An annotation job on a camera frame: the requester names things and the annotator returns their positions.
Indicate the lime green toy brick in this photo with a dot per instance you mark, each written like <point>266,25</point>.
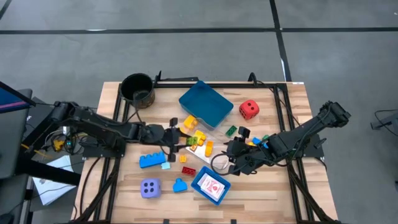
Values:
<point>192,141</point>

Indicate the blue slotted plastic basket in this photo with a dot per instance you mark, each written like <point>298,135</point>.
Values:
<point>195,185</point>

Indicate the purple foam die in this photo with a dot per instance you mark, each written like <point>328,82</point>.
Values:
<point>150,188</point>

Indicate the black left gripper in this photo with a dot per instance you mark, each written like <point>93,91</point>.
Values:
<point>172,138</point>

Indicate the small green toy block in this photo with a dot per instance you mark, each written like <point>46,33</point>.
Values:
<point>265,137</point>

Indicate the black side desk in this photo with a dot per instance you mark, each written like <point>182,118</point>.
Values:
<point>12,140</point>

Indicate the red foam die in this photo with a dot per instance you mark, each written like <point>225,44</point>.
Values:
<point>248,109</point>

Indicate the black aluminium table frame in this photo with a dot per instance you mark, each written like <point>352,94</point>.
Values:
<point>248,85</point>

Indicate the brown toy block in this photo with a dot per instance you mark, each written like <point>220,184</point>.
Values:
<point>193,148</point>

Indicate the small yellow square brick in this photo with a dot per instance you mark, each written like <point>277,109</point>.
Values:
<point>183,159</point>

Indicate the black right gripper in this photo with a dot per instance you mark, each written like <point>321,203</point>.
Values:
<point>247,155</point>

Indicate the blue toy brick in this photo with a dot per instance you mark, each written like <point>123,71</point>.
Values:
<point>257,141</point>

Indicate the red white card deck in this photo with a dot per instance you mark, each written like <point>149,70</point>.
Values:
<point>213,188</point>
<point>202,179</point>

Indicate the dark green toy brick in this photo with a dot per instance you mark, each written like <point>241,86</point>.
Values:
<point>231,130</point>

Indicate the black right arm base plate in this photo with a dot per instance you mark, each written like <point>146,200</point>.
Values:
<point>311,151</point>

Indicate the red toy brick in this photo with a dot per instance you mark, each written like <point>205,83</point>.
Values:
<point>188,170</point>

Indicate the dark grey floor stand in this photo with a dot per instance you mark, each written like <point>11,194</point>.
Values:
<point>388,122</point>

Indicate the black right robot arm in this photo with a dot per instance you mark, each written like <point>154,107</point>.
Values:
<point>304,127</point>

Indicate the white paper sheets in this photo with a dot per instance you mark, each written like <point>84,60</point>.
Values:
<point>53,186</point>

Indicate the yellow four-stud toy block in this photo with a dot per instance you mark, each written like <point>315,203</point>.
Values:
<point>251,143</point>

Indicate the long blue toy block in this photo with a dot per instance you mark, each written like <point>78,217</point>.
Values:
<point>152,160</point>

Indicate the yellow two-stud toy block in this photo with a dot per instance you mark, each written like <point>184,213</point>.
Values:
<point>189,122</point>

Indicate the small light blue block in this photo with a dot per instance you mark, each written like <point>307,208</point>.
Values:
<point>165,165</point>

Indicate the black monitor with blue screen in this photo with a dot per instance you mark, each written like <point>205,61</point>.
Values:
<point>12,101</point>

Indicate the big yellow stud block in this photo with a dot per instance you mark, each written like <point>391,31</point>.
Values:
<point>200,136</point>

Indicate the black pumpkin face bucket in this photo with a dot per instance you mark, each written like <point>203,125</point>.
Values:
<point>136,87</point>

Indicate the yellow sloped toy block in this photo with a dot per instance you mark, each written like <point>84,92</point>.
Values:
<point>209,149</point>

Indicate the dark teal plastic bin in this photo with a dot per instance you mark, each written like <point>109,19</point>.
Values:
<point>205,104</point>

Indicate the blue one-stud toy block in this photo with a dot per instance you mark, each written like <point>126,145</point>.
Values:
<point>179,186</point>

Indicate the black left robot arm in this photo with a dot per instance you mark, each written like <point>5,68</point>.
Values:
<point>102,127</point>

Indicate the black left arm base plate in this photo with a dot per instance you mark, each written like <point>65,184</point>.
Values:
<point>102,153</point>

